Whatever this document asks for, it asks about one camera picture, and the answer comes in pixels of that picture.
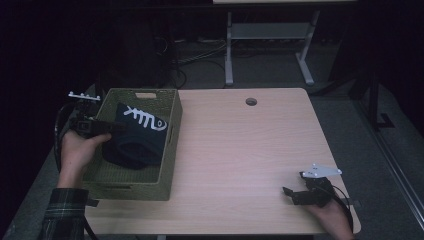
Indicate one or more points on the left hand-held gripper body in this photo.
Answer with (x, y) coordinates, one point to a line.
(88, 126)

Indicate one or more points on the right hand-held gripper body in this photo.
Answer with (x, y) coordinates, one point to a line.
(320, 193)

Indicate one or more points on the navy cloth white fishbone print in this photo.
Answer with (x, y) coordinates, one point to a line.
(143, 140)

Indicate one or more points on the green woven basket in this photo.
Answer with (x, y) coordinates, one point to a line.
(133, 178)

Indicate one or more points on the person's right hand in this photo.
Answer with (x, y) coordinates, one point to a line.
(333, 220)

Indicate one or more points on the person's left hand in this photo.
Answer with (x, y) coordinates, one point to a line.
(75, 156)

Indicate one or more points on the black metal stand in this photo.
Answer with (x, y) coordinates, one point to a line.
(373, 96)
(98, 90)

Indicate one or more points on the aluminium floor rail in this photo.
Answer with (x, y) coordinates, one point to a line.
(393, 160)

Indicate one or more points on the white metal desk frame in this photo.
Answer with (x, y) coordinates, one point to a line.
(266, 30)

